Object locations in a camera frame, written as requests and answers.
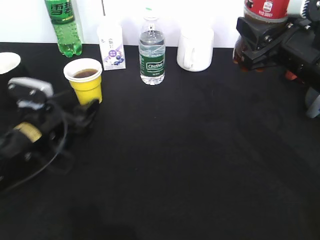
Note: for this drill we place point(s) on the cola bottle red label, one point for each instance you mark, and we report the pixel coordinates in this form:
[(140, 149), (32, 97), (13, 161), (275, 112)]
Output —
[(263, 21)]

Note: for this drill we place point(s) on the green sprite bottle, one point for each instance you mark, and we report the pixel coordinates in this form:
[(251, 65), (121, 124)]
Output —
[(63, 20)]

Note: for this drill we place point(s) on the yellow paper cup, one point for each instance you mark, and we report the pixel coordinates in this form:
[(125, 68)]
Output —
[(85, 77)]

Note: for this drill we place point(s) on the clear water bottle green label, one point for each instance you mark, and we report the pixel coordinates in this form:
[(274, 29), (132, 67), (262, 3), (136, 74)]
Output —
[(152, 52)]

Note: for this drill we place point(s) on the black bowl white inside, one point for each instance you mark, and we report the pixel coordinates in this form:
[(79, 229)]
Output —
[(11, 66)]

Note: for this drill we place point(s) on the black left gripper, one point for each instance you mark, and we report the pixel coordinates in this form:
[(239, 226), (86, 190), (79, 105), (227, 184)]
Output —
[(58, 123)]

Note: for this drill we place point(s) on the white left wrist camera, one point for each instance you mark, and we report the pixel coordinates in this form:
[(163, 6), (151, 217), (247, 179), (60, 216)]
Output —
[(30, 93)]

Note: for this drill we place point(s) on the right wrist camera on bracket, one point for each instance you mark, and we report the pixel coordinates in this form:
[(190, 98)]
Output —
[(305, 9)]

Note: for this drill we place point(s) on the white ceramic mug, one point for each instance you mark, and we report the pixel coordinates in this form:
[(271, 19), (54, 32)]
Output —
[(195, 48)]

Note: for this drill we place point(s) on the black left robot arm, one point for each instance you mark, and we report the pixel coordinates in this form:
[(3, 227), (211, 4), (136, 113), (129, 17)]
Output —
[(38, 143)]

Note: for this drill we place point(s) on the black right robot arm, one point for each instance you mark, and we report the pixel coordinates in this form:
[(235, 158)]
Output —
[(312, 78)]

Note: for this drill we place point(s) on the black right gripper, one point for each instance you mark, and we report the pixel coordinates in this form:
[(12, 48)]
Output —
[(296, 48)]

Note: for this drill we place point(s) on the blueberry milk carton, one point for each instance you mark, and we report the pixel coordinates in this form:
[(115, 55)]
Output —
[(110, 35)]

